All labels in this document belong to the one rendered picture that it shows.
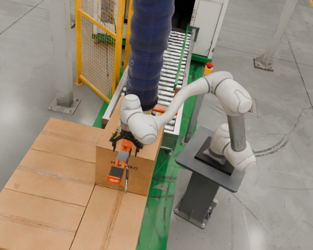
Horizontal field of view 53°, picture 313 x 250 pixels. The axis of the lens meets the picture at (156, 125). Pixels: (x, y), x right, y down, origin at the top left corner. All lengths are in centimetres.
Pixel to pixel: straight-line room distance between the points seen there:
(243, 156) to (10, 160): 222
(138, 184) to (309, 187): 211
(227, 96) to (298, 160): 240
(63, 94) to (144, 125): 233
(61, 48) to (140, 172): 176
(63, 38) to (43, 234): 195
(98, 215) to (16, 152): 144
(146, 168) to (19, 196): 90
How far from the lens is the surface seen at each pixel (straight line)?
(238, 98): 171
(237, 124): 191
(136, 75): 192
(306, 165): 401
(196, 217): 293
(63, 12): 325
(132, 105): 159
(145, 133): 150
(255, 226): 317
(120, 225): 221
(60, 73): 360
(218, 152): 235
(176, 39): 449
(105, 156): 215
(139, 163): 210
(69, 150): 262
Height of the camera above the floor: 246
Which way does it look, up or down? 41 degrees down
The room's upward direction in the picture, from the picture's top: 11 degrees clockwise
